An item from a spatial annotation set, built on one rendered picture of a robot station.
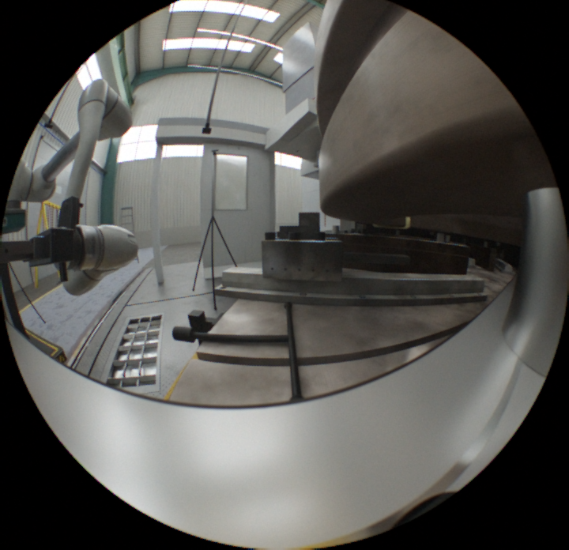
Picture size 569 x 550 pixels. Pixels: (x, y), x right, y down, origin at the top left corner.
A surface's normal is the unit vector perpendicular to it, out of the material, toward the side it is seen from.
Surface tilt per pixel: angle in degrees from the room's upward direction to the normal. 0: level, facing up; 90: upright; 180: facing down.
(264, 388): 0
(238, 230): 90
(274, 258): 90
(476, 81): 90
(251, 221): 90
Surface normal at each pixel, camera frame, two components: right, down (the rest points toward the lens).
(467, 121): -0.97, 0.20
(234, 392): -0.01, -0.98
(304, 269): -0.21, 0.21
